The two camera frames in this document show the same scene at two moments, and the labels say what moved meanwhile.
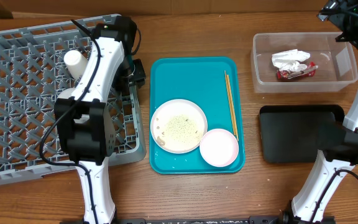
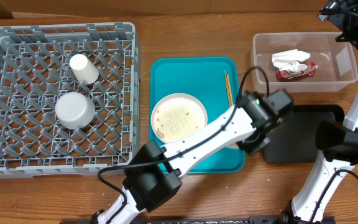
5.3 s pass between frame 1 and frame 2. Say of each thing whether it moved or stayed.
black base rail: stayed
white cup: moved
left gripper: moved
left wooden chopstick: stayed
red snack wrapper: stayed
